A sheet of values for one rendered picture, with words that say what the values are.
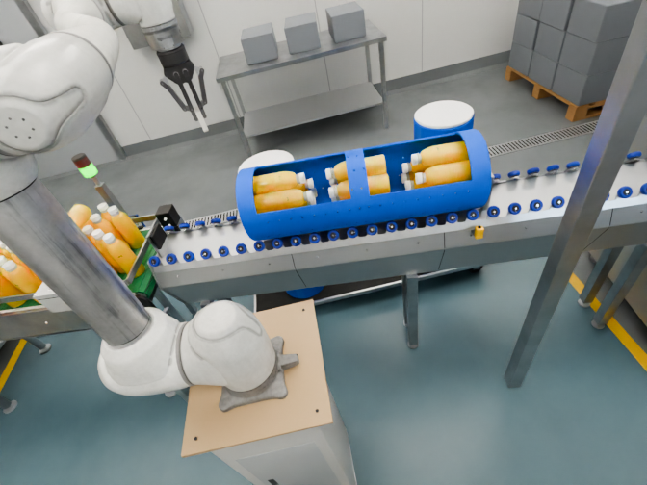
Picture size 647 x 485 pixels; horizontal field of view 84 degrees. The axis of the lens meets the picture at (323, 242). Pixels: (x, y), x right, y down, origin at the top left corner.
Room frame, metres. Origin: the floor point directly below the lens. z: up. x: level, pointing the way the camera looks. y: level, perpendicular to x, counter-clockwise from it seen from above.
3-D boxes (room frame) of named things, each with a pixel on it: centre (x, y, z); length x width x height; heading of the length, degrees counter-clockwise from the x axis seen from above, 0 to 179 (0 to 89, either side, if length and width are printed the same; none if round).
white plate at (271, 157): (1.54, 0.18, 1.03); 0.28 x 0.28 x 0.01
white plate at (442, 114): (1.60, -0.73, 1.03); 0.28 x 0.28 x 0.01
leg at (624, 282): (0.85, -1.32, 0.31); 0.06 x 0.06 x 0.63; 81
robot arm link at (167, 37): (1.10, 0.26, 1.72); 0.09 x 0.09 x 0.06
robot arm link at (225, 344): (0.51, 0.28, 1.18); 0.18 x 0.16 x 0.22; 86
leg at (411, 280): (1.01, -0.35, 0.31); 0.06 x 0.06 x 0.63; 81
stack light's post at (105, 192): (1.66, 1.00, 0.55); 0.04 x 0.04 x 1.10; 81
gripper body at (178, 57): (1.10, 0.26, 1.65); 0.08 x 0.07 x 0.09; 103
